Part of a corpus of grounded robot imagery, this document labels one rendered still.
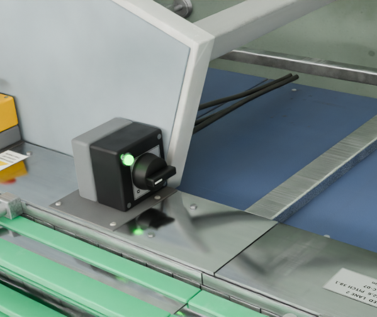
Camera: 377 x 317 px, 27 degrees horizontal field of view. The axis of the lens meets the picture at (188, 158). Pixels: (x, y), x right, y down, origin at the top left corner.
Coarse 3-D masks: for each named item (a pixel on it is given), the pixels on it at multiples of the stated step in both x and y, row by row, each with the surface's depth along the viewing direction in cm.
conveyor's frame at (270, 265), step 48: (0, 192) 102; (48, 192) 100; (96, 240) 91; (144, 240) 87; (192, 240) 87; (240, 240) 86; (288, 240) 85; (336, 240) 84; (240, 288) 78; (288, 288) 77; (336, 288) 76
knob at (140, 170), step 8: (136, 160) 93; (144, 160) 92; (152, 160) 92; (160, 160) 93; (136, 168) 92; (144, 168) 92; (152, 168) 92; (160, 168) 93; (168, 168) 93; (136, 176) 92; (144, 176) 92; (152, 176) 92; (160, 176) 92; (168, 176) 93; (136, 184) 93; (144, 184) 92; (152, 184) 91; (160, 184) 94
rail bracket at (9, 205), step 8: (8, 192) 99; (0, 200) 98; (8, 200) 97; (16, 200) 98; (0, 208) 97; (8, 208) 97; (16, 208) 98; (0, 216) 97; (8, 216) 98; (16, 216) 99
